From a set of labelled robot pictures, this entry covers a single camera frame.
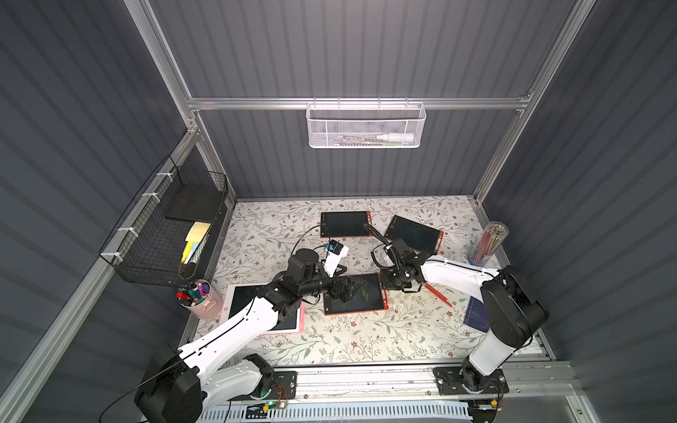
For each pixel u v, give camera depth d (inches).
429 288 36.3
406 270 26.6
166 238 28.7
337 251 26.3
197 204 32.4
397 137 35.7
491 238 33.3
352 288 25.8
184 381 15.5
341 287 26.1
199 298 31.2
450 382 28.8
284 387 28.5
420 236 42.9
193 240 28.9
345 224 44.0
